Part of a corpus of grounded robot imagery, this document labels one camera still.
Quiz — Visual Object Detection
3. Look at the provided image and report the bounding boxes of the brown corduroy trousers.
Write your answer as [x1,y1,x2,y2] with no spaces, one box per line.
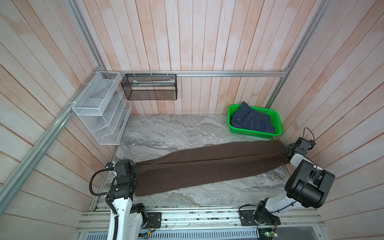
[135,141,288,197]

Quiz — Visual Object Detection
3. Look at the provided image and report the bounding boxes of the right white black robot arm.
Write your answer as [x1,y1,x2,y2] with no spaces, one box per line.
[253,135,335,225]

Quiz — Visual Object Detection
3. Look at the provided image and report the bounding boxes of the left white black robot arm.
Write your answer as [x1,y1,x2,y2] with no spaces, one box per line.
[89,160,152,240]

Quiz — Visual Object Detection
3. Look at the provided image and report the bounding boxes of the green plastic basket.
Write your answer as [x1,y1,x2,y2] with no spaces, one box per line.
[227,103,283,139]

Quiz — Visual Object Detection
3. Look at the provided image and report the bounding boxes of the blue denim jeans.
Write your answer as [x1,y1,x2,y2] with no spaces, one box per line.
[230,102,276,134]

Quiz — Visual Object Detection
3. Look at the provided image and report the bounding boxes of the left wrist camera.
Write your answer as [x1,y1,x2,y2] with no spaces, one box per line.
[105,162,116,171]

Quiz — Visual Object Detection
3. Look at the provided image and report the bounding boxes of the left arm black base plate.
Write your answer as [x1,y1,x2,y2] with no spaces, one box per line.
[145,212,162,230]

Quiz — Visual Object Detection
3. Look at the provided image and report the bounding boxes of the white wire mesh shelf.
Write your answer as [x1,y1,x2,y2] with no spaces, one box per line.
[73,72,132,146]

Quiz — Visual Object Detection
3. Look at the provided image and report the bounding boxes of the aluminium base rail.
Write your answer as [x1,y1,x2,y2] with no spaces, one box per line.
[74,206,326,240]

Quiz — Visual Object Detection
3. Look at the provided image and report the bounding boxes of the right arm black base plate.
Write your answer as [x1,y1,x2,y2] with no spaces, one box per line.
[239,210,281,226]

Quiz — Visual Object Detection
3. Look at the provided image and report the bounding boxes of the horizontal aluminium wall rail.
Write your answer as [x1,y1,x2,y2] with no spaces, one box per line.
[118,70,288,78]

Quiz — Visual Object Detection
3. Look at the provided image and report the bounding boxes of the black wire mesh basket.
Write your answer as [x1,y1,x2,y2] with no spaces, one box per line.
[121,73,178,101]

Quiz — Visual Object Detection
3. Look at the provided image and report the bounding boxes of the left aluminium frame rail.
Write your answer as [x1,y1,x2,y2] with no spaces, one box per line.
[1,1,110,219]

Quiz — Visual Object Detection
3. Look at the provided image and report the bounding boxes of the aluminium frame rail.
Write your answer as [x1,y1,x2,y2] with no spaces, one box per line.
[1,1,110,219]
[263,1,334,109]

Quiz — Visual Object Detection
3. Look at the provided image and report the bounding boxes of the right aluminium frame rail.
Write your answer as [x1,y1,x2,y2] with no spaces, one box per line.
[263,1,334,109]

